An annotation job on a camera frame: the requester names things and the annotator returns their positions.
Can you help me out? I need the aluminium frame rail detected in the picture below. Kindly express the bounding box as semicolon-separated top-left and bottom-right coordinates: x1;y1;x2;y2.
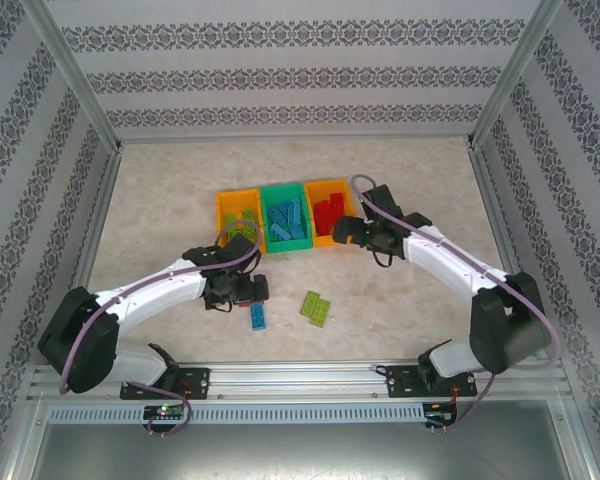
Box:
467;139;531;291
49;147;126;364

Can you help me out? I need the small circuit board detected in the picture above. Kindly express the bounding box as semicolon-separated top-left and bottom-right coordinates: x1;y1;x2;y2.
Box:
143;403;187;422
426;401;460;429

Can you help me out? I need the orange plastic bin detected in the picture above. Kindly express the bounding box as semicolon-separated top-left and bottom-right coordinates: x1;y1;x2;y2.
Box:
303;177;360;250
214;188;270;255

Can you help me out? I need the aluminium frame post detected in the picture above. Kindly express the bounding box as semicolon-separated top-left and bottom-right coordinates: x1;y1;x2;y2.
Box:
19;0;126;154
465;0;566;151

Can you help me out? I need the purple cable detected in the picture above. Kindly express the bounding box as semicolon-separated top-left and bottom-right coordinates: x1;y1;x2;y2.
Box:
349;173;564;434
58;225;263;440

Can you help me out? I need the grey metal panel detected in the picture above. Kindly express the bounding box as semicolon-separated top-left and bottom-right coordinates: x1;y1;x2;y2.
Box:
9;423;596;480

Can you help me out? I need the aluminium mounting rail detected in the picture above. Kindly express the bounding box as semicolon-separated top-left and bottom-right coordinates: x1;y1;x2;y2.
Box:
27;363;579;404

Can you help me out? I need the white slotted cable duct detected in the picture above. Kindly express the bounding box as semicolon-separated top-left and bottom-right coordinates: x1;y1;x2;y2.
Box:
46;402;427;426

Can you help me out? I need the green plastic bin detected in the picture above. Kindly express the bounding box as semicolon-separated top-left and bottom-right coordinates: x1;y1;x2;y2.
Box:
258;182;315;253

